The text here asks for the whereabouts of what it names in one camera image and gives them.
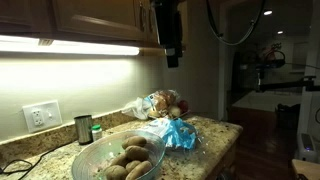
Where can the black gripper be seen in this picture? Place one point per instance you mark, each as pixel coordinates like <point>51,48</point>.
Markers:
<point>168,26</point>

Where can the clear produce bag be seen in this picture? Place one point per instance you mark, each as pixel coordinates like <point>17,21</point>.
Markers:
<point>161,101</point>

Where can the blue white plastic potato bag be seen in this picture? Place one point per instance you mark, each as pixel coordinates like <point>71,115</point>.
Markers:
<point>176,135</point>

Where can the brown potato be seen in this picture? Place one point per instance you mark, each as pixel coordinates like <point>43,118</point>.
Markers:
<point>119,160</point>
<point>140,170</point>
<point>115,172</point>
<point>136,153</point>
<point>134,141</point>
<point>132,165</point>

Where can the red onion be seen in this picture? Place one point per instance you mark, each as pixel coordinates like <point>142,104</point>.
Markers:
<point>183,106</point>

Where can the pale onion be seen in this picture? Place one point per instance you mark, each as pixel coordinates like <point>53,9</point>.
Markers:
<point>174,111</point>

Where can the under-cabinet strip light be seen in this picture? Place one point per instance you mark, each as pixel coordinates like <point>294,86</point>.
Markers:
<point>83,48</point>

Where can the wooden upper cabinet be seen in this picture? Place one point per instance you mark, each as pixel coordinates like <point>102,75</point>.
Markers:
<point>83,16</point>

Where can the round ceiling light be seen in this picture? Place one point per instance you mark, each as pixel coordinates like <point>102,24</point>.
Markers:
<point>267,12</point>
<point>280,32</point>

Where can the metal cup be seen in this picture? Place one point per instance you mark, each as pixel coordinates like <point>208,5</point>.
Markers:
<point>83,130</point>

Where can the clear glass bowl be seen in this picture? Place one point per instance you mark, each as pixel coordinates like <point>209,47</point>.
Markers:
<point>95,156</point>

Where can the black bin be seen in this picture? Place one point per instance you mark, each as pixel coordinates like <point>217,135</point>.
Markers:
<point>288,116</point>

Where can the white appliance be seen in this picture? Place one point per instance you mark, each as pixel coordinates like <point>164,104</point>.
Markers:
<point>307,148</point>

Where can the light wooden board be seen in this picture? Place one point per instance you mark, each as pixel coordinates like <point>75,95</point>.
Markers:
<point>306,170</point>

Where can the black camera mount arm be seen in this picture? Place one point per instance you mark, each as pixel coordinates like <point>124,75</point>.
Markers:
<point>283,86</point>

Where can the white outlet switch plate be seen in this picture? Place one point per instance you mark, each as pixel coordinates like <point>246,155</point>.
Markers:
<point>50,116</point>

